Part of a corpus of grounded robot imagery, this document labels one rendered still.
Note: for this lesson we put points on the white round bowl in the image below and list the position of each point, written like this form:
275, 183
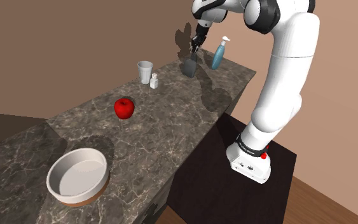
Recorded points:
78, 176

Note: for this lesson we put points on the red apple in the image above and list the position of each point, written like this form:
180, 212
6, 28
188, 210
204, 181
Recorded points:
124, 108

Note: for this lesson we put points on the white cup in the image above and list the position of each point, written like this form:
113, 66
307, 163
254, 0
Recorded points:
145, 72

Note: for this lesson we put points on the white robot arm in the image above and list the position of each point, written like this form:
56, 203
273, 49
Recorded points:
285, 80

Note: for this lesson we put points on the blue pump bottle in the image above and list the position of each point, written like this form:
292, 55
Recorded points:
218, 56

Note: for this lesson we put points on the grey spatula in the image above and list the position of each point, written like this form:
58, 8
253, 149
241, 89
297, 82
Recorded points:
190, 68

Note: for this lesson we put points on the small white bottle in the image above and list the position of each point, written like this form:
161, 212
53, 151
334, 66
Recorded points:
154, 82

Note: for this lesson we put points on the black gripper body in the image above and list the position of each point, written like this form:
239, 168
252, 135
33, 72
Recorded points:
200, 33

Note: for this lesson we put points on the dark robot stand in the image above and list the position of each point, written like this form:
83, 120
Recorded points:
228, 189

